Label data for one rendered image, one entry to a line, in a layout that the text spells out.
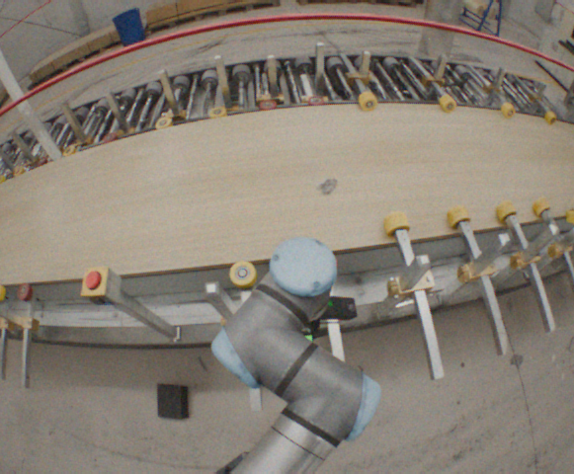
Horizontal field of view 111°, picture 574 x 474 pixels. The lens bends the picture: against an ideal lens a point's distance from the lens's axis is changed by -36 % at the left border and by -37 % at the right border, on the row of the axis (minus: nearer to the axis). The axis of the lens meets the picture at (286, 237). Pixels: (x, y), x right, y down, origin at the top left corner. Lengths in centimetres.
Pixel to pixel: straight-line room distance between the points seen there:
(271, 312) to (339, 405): 15
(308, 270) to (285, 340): 10
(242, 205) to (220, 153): 29
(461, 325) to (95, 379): 241
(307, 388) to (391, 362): 147
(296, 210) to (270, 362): 72
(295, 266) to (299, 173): 76
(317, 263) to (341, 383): 16
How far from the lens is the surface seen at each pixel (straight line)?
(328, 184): 108
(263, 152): 123
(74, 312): 157
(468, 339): 206
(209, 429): 184
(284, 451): 38
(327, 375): 38
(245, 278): 93
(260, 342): 39
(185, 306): 127
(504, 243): 85
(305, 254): 41
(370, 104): 145
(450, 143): 146
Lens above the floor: 175
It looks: 60 degrees down
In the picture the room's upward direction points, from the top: 5 degrees counter-clockwise
